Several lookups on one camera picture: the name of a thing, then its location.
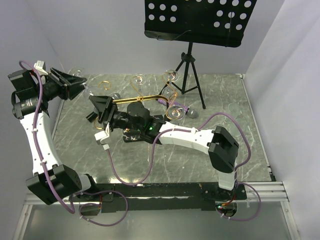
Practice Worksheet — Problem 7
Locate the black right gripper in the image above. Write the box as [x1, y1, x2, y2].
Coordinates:
[89, 94, 143, 134]

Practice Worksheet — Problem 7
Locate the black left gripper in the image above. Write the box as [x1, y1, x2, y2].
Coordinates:
[34, 67, 87, 102]

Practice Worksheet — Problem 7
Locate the gold wine glass rack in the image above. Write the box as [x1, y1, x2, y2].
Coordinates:
[93, 71, 187, 130]

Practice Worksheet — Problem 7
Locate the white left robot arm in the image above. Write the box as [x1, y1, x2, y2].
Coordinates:
[8, 68, 99, 205]

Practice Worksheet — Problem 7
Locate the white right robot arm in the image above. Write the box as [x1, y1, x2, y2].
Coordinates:
[88, 95, 239, 200]

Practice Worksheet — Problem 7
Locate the black marble rack base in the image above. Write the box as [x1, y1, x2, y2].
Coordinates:
[121, 114, 166, 143]

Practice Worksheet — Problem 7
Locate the black microphone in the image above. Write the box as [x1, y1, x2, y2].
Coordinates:
[86, 92, 121, 123]

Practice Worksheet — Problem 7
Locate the purple glitter microphone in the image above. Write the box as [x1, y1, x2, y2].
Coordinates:
[157, 98, 199, 119]

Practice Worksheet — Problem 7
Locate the black music stand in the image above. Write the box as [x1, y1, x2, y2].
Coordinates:
[144, 0, 257, 103]

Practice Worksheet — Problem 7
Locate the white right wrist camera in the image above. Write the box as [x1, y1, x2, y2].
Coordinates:
[94, 125, 111, 151]

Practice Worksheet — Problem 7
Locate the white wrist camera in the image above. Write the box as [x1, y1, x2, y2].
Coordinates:
[94, 125, 111, 151]
[33, 60, 48, 75]

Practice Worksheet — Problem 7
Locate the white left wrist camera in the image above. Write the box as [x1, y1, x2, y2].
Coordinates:
[33, 60, 48, 75]

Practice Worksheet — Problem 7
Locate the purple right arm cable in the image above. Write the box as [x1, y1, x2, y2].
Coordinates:
[106, 112, 262, 222]

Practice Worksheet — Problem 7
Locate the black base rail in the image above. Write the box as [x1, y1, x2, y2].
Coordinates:
[73, 182, 247, 213]

